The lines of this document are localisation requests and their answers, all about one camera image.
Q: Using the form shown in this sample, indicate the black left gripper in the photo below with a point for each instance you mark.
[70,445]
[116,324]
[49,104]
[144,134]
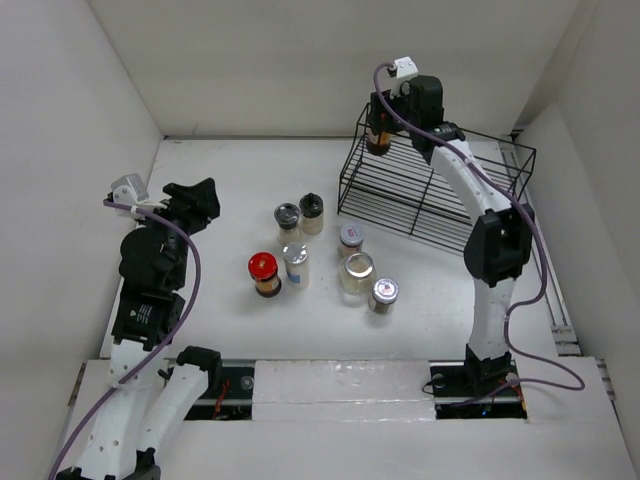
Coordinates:
[197,203]

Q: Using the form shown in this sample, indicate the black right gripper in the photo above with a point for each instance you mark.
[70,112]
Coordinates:
[375,116]

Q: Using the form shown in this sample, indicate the red lid sauce jar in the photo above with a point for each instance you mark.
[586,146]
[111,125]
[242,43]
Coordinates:
[263,269]
[378,136]

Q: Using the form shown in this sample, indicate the silver lid white bottle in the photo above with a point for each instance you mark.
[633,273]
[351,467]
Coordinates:
[297,264]

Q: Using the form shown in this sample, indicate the black knob lid grinder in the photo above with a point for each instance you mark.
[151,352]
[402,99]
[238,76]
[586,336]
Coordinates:
[311,208]

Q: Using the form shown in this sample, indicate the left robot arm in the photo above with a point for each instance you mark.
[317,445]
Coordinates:
[124,433]

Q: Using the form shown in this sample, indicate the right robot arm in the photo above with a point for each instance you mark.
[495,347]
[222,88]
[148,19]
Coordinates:
[498,247]

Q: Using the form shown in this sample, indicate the flat black lid grinder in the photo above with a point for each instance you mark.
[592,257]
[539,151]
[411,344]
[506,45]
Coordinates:
[287,216]

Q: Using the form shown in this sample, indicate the labelled lid pink jar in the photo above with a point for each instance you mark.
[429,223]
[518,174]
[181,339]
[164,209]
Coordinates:
[351,239]

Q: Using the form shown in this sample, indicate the open clear glass jar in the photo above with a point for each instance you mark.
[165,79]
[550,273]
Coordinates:
[357,273]

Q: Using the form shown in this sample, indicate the labelled lid brown jar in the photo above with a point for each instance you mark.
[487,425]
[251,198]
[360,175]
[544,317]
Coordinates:
[384,294]

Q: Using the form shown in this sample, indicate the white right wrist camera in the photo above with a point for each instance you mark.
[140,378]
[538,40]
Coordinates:
[401,72]

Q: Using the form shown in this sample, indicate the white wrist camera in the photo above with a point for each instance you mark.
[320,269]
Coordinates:
[401,72]
[126,192]

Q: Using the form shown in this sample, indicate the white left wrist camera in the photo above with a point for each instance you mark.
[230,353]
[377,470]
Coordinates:
[126,192]

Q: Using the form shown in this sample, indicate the black wire rack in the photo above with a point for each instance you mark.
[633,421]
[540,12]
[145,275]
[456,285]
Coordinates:
[400,192]

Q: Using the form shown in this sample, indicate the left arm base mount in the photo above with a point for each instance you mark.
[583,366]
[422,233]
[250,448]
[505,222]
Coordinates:
[232,400]

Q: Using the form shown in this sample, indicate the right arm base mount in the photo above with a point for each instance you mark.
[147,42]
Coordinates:
[457,397]

